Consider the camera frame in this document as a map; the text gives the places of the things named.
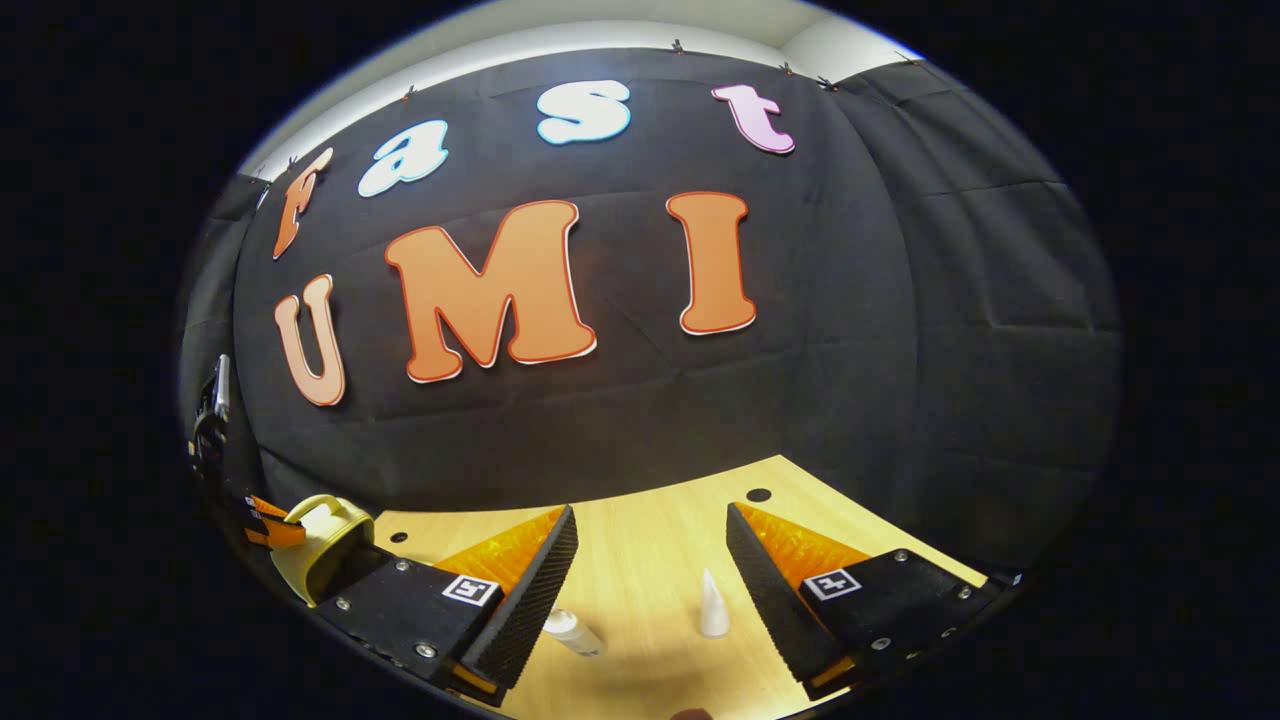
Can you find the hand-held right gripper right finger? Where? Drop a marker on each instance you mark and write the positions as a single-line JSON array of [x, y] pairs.
[[775, 610]]

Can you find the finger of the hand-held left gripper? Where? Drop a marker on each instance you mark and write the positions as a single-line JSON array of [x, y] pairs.
[[275, 525]]

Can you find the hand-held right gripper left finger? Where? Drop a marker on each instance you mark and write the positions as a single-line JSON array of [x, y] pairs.
[[530, 610]]

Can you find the white pump bottle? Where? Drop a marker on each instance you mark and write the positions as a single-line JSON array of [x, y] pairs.
[[575, 634]]

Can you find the black backdrop cloth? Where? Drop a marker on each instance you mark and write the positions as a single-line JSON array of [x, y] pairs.
[[800, 400]]

